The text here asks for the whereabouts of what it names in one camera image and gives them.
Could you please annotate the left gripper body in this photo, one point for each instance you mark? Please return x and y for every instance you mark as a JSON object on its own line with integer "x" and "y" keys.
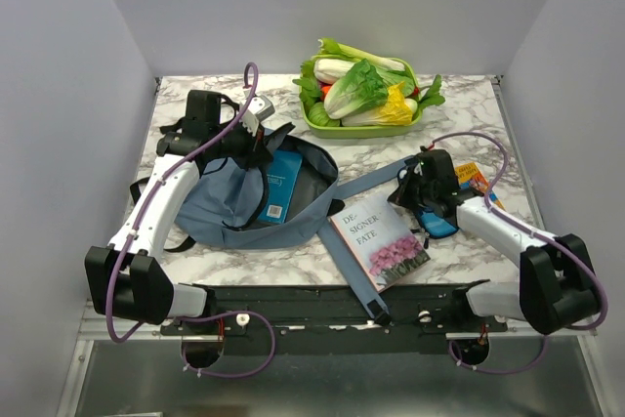
{"x": 240, "y": 145}

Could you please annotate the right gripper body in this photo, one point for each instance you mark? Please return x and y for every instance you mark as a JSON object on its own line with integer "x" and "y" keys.
{"x": 414, "y": 191}

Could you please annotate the teal blue book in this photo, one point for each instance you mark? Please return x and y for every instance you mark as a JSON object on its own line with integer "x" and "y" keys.
{"x": 282, "y": 177}

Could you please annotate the blue student backpack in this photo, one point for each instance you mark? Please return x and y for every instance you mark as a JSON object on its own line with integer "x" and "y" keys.
{"x": 231, "y": 188}

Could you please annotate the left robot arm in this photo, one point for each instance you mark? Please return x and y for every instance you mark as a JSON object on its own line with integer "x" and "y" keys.
{"x": 124, "y": 277}

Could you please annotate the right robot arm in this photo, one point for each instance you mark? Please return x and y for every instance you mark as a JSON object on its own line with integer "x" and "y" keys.
{"x": 555, "y": 289}

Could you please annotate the blue dinosaur pencil case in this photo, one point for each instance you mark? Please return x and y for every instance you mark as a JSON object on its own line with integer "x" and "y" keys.
{"x": 432, "y": 225}

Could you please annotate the orange blue children's book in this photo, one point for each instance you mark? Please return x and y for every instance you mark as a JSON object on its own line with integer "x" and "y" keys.
{"x": 469, "y": 175}

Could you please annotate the designer fate flower book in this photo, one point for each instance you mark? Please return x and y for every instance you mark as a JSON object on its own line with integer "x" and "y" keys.
{"x": 384, "y": 247}

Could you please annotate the yellow napa cabbage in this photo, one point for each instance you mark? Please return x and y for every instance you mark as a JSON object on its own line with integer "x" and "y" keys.
{"x": 397, "y": 111}

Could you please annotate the green bok choy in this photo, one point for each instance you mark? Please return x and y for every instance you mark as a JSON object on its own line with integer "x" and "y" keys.
{"x": 318, "y": 116}

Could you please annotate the spinach bunch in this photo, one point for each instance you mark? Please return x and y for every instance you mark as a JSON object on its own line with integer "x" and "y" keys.
{"x": 432, "y": 96}

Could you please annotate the green vegetable tray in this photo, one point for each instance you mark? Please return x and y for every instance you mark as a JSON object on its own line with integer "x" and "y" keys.
{"x": 310, "y": 93}

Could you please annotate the orange carrot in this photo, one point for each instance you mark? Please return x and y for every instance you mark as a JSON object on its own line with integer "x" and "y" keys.
{"x": 324, "y": 91}

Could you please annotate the green napa cabbage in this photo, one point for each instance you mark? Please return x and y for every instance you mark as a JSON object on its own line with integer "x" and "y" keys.
{"x": 361, "y": 89}

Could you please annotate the celery stalk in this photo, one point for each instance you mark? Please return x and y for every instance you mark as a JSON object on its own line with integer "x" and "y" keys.
{"x": 331, "y": 49}

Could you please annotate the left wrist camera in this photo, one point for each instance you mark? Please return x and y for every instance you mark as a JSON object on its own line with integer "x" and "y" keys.
{"x": 260, "y": 108}

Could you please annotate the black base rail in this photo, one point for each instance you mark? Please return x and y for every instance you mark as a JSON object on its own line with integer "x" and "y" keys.
{"x": 330, "y": 320}

